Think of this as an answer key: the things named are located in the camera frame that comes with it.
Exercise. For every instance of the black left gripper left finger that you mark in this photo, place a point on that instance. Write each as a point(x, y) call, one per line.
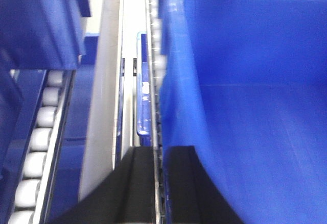
point(125, 196)

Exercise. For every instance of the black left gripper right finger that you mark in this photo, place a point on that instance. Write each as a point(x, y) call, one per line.
point(191, 196)

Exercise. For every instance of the dark blue bin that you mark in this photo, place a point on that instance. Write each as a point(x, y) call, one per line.
point(143, 103)
point(42, 34)
point(245, 85)

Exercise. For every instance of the left white roller track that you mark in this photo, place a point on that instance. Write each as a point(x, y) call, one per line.
point(32, 194)

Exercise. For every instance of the white roller conveyor track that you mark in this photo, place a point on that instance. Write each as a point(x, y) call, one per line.
point(156, 71)

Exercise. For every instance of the steel guide rail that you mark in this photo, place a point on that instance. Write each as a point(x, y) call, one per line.
point(103, 116)

